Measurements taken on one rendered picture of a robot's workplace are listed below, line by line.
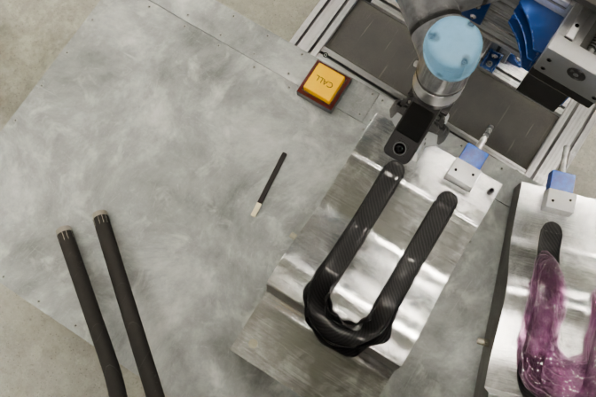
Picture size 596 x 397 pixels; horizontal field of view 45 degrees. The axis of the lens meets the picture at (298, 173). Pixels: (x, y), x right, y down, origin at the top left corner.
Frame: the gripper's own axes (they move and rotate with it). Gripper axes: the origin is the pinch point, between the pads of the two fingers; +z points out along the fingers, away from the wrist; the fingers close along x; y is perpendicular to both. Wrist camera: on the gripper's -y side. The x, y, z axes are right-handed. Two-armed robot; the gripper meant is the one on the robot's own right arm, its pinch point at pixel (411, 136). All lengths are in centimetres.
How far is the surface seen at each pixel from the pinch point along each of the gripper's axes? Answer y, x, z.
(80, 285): -53, 37, 9
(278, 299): -36.0, 5.3, 6.7
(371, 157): -5.8, 4.6, 4.3
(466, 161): 1.9, -10.3, 2.9
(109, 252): -45, 36, 9
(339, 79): 6.1, 18.3, 9.7
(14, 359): -87, 69, 94
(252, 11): 43, 70, 94
